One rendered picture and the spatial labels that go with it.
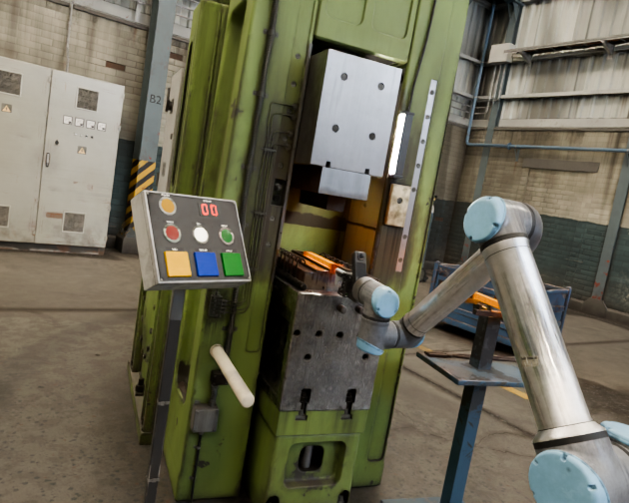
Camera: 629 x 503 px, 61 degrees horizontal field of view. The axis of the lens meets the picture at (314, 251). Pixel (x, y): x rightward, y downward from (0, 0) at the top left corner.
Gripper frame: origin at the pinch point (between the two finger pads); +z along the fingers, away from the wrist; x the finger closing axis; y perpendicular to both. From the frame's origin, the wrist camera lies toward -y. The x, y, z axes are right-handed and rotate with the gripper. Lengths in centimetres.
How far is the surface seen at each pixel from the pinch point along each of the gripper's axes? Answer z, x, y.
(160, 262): -23, -67, -1
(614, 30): 515, 669, -342
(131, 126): 604, -45, -45
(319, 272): 2.9, -6.4, 2.9
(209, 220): -8, -52, -13
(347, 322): -3.6, 5.6, 19.3
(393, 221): 15.8, 27.9, -19.1
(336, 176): 4.2, -6.3, -33.0
